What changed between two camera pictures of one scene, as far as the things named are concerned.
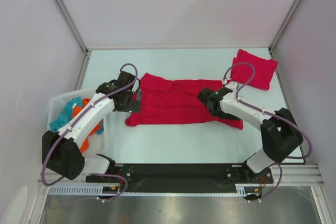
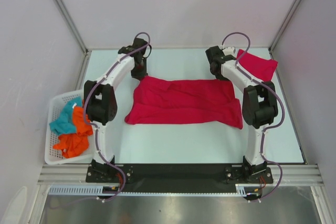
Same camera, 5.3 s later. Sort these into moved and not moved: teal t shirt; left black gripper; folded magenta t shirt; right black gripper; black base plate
Moved: right black gripper; left black gripper
Not moved: black base plate; teal t shirt; folded magenta t shirt
